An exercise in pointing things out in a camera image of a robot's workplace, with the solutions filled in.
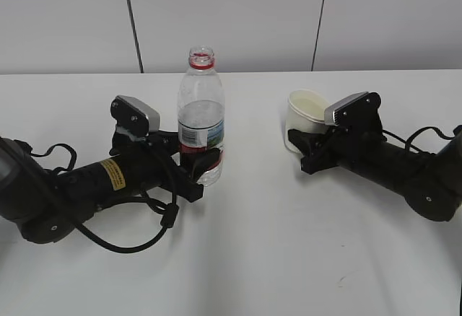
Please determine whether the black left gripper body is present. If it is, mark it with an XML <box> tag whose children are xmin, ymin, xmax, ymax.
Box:
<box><xmin>110</xmin><ymin>132</ymin><xmax>204</xmax><ymax>202</ymax></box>

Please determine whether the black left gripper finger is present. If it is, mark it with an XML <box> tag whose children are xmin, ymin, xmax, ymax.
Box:
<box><xmin>147</xmin><ymin>131</ymin><xmax>179</xmax><ymax>146</ymax></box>
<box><xmin>180</xmin><ymin>148</ymin><xmax>220</xmax><ymax>181</ymax></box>

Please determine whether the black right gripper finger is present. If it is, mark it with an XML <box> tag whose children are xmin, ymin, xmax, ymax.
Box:
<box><xmin>288</xmin><ymin>129</ymin><xmax>325</xmax><ymax>157</ymax></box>

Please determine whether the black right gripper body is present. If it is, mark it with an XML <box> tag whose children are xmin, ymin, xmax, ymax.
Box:
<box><xmin>301</xmin><ymin>92</ymin><xmax>383</xmax><ymax>175</ymax></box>

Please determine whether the white paper cup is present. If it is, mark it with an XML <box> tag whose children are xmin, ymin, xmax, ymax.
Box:
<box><xmin>284</xmin><ymin>89</ymin><xmax>329</xmax><ymax>154</ymax></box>

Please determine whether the clear plastic water bottle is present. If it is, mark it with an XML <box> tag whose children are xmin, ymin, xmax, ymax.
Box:
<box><xmin>177</xmin><ymin>45</ymin><xmax>225</xmax><ymax>186</ymax></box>

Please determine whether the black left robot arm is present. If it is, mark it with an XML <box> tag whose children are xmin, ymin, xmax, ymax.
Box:
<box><xmin>1</xmin><ymin>131</ymin><xmax>221</xmax><ymax>254</ymax></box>

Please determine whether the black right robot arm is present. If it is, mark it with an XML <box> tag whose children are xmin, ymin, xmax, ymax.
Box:
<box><xmin>287</xmin><ymin>92</ymin><xmax>461</xmax><ymax>221</ymax></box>

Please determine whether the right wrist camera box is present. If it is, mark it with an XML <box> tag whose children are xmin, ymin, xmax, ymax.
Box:
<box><xmin>324</xmin><ymin>92</ymin><xmax>369</xmax><ymax>127</ymax></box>

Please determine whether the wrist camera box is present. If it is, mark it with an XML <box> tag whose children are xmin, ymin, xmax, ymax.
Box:
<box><xmin>110</xmin><ymin>95</ymin><xmax>161</xmax><ymax>141</ymax></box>
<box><xmin>324</xmin><ymin>92</ymin><xmax>369</xmax><ymax>127</ymax></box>

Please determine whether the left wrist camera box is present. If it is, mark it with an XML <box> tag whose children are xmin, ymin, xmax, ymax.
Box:
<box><xmin>110</xmin><ymin>95</ymin><xmax>161</xmax><ymax>141</ymax></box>

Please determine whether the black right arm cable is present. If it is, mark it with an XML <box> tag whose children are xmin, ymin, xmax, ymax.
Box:
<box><xmin>382</xmin><ymin>125</ymin><xmax>456</xmax><ymax>153</ymax></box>

